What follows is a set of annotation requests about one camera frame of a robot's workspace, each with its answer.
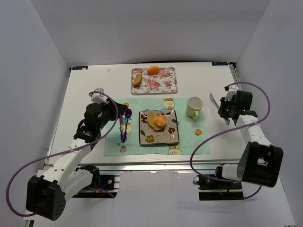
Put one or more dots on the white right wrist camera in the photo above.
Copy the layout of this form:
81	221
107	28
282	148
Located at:
231	91

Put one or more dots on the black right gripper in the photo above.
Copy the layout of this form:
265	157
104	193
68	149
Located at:
224	111

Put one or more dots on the iridescent purple spoon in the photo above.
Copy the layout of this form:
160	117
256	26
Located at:
126	117

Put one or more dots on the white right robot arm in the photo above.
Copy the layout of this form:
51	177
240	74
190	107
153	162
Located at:
261	161

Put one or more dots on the square patterned ceramic plate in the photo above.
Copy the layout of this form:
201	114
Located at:
151	135

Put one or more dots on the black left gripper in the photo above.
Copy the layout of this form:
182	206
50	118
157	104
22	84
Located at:
119	109

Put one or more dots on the mint green cartoon placemat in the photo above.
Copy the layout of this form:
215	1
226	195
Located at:
191	131

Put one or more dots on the left blue table label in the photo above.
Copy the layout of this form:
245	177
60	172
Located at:
79	68

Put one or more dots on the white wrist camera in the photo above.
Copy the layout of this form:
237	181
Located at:
97	97
231	91

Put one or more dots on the metal slotted tongs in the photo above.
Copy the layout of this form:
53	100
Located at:
213	101

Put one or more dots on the iridescent purple knife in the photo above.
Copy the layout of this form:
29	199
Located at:
121	128

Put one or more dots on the smooth orange bun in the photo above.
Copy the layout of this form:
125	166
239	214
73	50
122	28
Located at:
153	70

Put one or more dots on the round orange bread roll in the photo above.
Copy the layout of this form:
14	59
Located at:
160	120

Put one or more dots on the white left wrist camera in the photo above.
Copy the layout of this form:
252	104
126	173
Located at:
97	97

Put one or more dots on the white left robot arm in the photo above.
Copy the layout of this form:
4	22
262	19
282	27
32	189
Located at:
47	194

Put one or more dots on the seeded bread sandwich slice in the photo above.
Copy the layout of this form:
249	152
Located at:
152	120

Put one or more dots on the blue table label sticker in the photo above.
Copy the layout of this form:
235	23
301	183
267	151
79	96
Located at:
219	63

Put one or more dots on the floral rectangular tray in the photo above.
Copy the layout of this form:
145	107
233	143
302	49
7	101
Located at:
165	82

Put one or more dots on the pale yellow mug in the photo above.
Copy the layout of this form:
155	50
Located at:
194	106

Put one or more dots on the large seeded bread slice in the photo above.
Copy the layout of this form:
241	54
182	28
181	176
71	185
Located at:
137	80

